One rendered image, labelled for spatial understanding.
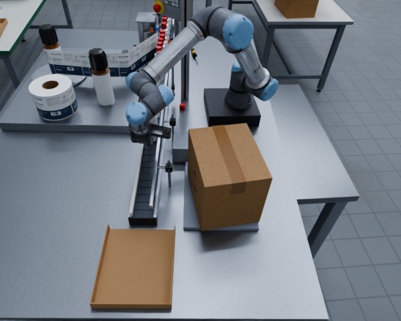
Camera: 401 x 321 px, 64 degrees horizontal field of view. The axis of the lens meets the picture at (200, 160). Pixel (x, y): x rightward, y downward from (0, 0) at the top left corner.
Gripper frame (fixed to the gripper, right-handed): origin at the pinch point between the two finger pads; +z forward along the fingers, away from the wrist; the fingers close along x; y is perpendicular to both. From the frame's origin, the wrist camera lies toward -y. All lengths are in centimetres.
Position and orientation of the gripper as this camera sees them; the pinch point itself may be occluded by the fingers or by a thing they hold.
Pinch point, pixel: (151, 141)
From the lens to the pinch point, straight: 149.0
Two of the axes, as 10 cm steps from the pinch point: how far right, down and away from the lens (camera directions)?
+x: -0.1, 9.7, -2.4
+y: -10.0, -0.2, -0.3
